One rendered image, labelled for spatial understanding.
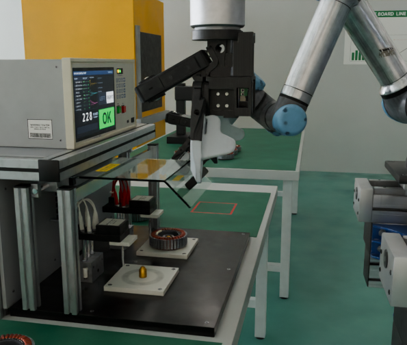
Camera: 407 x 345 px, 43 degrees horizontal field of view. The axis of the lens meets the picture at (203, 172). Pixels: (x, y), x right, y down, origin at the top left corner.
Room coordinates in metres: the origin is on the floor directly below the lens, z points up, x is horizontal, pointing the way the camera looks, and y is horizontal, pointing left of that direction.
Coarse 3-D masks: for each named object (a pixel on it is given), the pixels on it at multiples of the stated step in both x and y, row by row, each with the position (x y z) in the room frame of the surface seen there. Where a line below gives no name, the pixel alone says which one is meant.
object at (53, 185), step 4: (64, 180) 1.17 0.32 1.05; (68, 180) 1.19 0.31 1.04; (52, 184) 1.14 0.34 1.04; (56, 184) 1.13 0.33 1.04; (60, 184) 1.15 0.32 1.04; (64, 184) 1.17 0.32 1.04; (68, 184) 1.19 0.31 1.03; (48, 188) 1.14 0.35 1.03; (52, 188) 1.14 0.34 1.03; (56, 188) 1.13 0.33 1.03
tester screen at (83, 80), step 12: (84, 72) 1.25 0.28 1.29; (96, 72) 1.32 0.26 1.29; (108, 72) 1.40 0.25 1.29; (84, 84) 1.25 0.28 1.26; (96, 84) 1.32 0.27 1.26; (108, 84) 1.39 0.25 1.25; (84, 96) 1.25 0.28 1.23; (96, 96) 1.32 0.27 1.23; (84, 108) 1.24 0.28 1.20; (96, 108) 1.31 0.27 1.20; (96, 120) 1.31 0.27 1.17; (96, 132) 1.31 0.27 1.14
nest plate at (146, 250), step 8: (192, 240) 1.51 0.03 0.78; (144, 248) 1.44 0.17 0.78; (152, 248) 1.44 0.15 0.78; (184, 248) 1.44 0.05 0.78; (192, 248) 1.45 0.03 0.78; (152, 256) 1.40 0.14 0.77; (160, 256) 1.40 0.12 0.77; (168, 256) 1.39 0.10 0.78; (176, 256) 1.39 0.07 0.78; (184, 256) 1.38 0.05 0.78
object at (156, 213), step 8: (136, 200) 1.46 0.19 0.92; (144, 200) 1.46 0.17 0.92; (152, 200) 1.47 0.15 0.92; (104, 208) 1.47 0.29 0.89; (112, 208) 1.47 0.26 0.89; (120, 208) 1.46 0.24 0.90; (128, 208) 1.46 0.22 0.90; (136, 208) 1.46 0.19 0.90; (144, 208) 1.45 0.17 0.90; (152, 208) 1.47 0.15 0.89; (120, 216) 1.50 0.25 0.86; (144, 216) 1.45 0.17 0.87; (152, 216) 1.45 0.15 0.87
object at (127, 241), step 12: (84, 228) 1.27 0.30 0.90; (96, 228) 1.22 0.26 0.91; (108, 228) 1.22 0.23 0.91; (120, 228) 1.22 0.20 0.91; (84, 240) 1.24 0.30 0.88; (96, 240) 1.22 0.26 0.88; (108, 240) 1.21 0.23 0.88; (120, 240) 1.21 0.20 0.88; (132, 240) 1.23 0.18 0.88; (84, 252) 1.24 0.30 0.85
